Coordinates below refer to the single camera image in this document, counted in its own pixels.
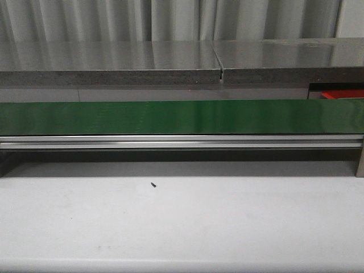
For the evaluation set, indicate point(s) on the green conveyor belt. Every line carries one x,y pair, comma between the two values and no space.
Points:
183,117

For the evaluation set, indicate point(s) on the red plastic tray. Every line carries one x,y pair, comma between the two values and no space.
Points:
343,94

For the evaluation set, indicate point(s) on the grey right table slab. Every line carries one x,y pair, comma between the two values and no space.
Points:
298,61

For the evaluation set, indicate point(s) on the grey table slab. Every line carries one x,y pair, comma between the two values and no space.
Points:
108,63
298,61

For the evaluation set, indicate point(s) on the grey left table slab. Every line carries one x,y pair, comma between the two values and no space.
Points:
108,63

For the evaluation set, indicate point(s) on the right conveyor support leg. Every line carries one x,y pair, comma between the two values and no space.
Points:
360,165

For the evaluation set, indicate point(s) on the grey pleated curtain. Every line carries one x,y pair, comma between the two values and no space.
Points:
50,21

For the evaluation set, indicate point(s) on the aluminium conveyor frame rail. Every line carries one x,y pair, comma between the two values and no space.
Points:
180,141

